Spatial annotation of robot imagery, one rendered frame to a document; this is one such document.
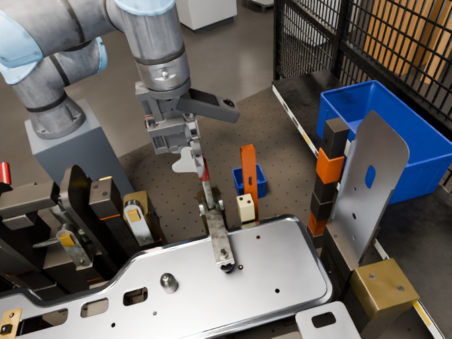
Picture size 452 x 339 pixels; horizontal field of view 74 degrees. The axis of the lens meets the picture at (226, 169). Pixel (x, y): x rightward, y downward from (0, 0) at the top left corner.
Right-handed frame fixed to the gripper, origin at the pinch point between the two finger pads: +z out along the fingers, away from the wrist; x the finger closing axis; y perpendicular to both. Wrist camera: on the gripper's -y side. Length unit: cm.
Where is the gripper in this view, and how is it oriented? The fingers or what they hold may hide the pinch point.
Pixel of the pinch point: (201, 165)
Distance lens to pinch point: 61.7
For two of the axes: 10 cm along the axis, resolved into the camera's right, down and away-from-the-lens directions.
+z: 1.1, 6.8, 7.2
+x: 2.3, 6.9, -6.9
